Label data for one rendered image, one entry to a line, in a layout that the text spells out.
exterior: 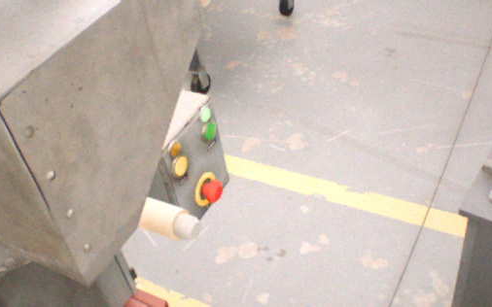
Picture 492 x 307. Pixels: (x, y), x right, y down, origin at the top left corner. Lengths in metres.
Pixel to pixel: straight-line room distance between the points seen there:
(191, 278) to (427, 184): 1.00
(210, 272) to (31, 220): 1.80
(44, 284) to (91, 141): 0.70
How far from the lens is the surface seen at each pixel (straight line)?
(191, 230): 0.55
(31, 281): 0.99
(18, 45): 0.32
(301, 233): 2.19
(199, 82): 2.89
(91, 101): 0.33
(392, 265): 2.09
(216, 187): 0.98
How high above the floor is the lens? 1.66
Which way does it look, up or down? 40 degrees down
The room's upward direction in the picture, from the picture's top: 11 degrees counter-clockwise
